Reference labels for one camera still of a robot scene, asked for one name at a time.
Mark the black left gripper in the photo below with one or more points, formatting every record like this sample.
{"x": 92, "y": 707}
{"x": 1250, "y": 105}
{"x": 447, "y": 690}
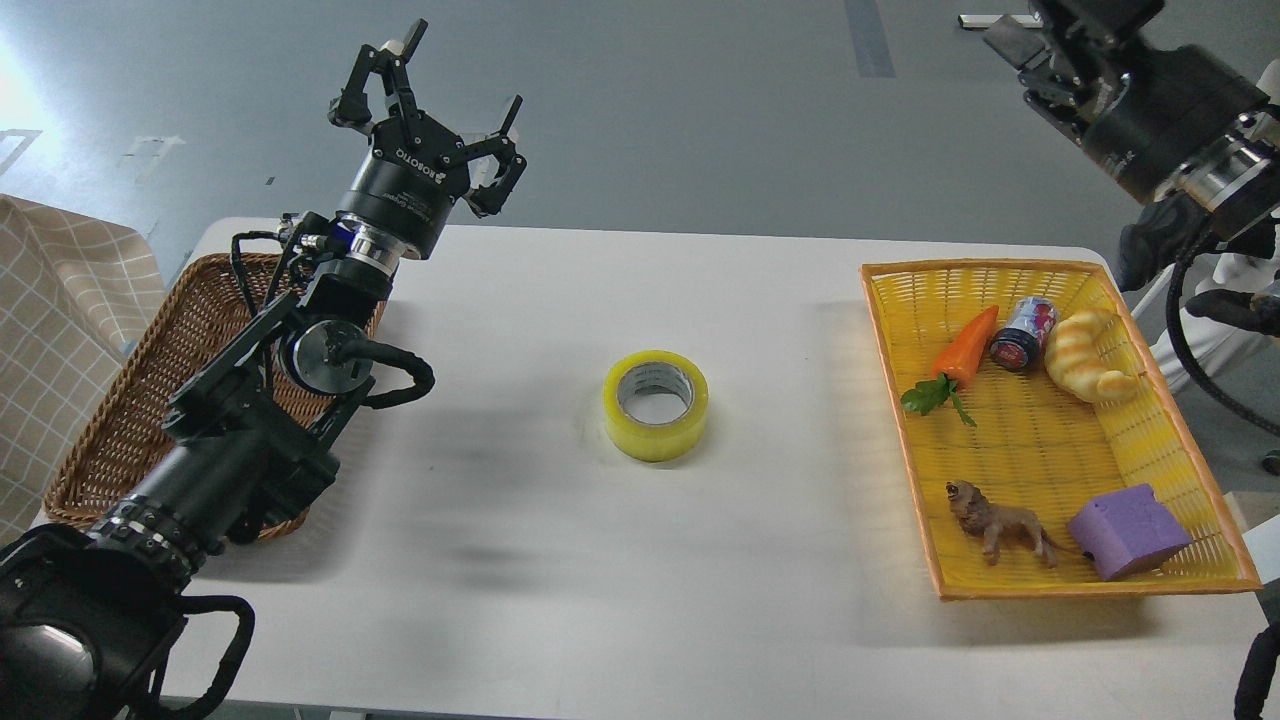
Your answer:
{"x": 405, "y": 190}

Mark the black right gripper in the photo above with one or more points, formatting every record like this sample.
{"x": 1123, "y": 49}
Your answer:
{"x": 1157, "y": 122}

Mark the yellow tape roll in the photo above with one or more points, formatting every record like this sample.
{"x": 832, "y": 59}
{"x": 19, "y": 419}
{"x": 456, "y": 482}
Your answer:
{"x": 656, "y": 405}

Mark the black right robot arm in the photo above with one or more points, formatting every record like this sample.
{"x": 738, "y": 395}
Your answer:
{"x": 1226, "y": 224}

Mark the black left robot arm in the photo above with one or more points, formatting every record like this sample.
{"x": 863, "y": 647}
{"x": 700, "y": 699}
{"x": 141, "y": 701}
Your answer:
{"x": 98, "y": 621}

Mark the black gloved hand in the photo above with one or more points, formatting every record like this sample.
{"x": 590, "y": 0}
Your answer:
{"x": 1165, "y": 231}

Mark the white metal stand base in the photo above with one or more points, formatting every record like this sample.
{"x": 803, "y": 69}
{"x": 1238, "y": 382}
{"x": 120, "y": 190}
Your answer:
{"x": 981, "y": 22}

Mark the brown wicker basket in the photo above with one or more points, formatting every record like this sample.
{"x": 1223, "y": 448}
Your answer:
{"x": 124, "y": 439}

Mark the toy croissant bread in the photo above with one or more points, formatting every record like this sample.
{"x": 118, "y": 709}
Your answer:
{"x": 1074, "y": 363}

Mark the small drink can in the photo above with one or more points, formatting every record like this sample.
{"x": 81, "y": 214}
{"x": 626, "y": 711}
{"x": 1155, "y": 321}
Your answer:
{"x": 1020, "y": 343}

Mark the orange toy carrot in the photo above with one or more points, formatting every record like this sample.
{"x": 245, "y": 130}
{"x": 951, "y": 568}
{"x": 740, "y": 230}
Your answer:
{"x": 954, "y": 369}

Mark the beige checkered cloth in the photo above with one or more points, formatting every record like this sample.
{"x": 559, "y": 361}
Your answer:
{"x": 76, "y": 293}

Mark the yellow plastic basket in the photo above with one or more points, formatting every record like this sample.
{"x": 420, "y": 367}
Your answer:
{"x": 1034, "y": 445}

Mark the purple foam block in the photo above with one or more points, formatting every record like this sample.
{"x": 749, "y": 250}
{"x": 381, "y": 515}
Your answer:
{"x": 1126, "y": 532}

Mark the brown toy lion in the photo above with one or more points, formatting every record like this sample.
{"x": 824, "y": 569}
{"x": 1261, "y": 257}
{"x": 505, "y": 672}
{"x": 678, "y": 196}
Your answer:
{"x": 993, "y": 523}

